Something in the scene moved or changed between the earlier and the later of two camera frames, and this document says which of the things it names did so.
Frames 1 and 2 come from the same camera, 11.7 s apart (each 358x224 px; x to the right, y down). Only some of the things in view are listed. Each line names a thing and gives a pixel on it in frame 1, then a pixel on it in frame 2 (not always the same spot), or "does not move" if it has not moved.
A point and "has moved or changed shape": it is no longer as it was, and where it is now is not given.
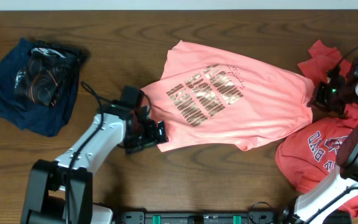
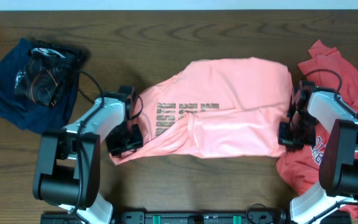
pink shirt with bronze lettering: x=201 y=96 has moved or changed shape
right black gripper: x=318 y=99 to x=284 y=138
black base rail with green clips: x=257 y=217 does not move
